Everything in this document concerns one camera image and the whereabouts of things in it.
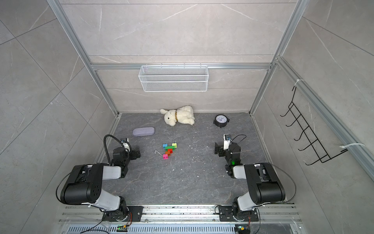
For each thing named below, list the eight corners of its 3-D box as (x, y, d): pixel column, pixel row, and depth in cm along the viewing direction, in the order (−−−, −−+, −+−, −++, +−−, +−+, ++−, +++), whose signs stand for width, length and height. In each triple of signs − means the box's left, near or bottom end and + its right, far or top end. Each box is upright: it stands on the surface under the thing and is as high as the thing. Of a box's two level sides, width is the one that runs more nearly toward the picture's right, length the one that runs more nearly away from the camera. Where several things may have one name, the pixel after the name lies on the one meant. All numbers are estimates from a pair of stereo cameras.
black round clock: (211, 123, 114) (212, 121, 112) (218, 114, 121) (219, 112, 119) (223, 129, 111) (223, 127, 109) (229, 120, 117) (230, 118, 115)
